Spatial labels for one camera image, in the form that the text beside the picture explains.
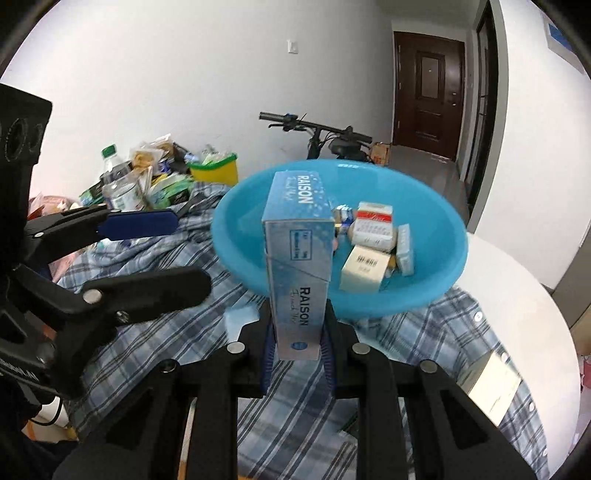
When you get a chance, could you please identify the dark brown door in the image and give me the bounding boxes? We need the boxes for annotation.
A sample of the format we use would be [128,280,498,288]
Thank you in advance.
[392,31,465,161]

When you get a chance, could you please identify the black bicycle handlebar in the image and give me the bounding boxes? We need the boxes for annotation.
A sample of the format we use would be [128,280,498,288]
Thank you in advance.
[259,111,374,165]

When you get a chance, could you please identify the black framed sliding door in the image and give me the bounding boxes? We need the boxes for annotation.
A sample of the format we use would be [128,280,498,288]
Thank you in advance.
[465,0,500,223]

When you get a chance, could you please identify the dark green box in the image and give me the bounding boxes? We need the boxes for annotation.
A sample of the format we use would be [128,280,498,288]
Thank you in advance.
[78,185,105,207]

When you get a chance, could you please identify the cookie snack bag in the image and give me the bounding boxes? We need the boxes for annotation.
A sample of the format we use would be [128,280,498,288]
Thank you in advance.
[129,136,172,172]

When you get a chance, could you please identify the yellow container with green lid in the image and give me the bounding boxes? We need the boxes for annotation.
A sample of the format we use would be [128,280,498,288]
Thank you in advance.
[189,154,239,186]

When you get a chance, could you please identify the small grey box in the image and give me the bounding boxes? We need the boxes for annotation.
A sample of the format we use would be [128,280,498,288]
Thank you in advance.
[395,224,415,277]

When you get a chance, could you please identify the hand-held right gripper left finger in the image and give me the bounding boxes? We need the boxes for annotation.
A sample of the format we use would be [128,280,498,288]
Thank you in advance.
[53,300,279,480]

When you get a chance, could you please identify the white round desktop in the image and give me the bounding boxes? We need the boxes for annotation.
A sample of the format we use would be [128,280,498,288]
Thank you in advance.
[462,231,583,480]

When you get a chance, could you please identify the blue plastic basin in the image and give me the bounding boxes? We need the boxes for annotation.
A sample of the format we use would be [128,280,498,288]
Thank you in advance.
[211,159,470,320]

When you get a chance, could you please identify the white wall panel blue windows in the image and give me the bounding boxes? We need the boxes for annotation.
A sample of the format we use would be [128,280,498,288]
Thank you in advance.
[544,10,586,75]

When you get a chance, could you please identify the green snack packet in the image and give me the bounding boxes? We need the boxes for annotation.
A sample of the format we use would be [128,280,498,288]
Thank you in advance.
[150,172,195,206]

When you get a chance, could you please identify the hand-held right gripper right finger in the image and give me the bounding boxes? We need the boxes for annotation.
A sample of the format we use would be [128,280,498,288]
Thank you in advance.
[318,300,539,480]

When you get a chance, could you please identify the gold refrigerator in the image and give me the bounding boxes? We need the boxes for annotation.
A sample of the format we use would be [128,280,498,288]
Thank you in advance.
[551,240,591,330]

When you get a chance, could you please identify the red and white cigarette carton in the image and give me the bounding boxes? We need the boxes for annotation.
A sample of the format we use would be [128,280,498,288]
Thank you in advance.
[352,200,399,253]

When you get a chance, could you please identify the beige box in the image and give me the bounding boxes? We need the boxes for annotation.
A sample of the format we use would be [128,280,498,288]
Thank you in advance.
[339,244,393,293]

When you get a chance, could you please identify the green cap water bottle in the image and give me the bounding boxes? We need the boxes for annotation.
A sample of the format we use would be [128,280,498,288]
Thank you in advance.
[100,145,140,211]

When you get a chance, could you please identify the large cream box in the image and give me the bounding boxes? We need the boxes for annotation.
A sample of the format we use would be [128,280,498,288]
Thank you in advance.
[456,351,523,428]

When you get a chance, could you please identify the light blue tower print carton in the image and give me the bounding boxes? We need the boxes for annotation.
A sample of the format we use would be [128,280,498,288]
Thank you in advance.
[261,171,336,362]

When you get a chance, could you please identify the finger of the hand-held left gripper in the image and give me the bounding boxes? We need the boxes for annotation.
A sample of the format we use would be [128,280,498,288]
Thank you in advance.
[14,267,213,401]
[18,205,179,269]

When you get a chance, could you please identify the blue plaid shirt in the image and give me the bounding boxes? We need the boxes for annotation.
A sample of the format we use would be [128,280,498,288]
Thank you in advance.
[46,180,550,480]

